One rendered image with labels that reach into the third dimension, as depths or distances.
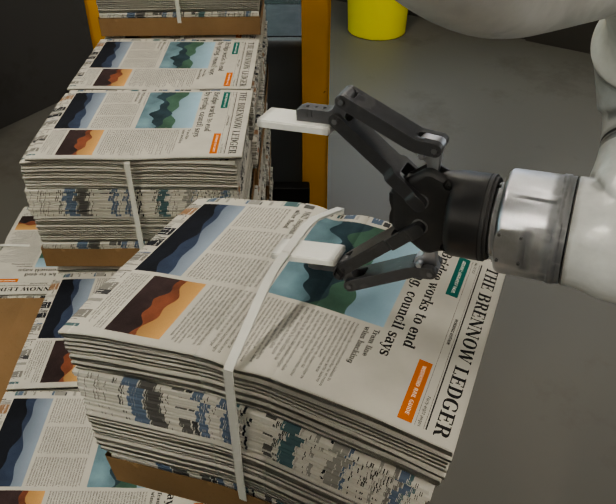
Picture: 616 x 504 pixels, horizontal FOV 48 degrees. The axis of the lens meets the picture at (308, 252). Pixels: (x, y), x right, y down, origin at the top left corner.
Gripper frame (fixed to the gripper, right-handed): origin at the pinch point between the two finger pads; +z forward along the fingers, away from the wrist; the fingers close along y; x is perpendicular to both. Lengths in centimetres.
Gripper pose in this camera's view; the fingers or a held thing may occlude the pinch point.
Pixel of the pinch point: (281, 185)
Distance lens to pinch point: 66.3
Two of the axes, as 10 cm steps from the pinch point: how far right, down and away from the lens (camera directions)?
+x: 4.0, -5.4, 7.4
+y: 0.6, 8.2, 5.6
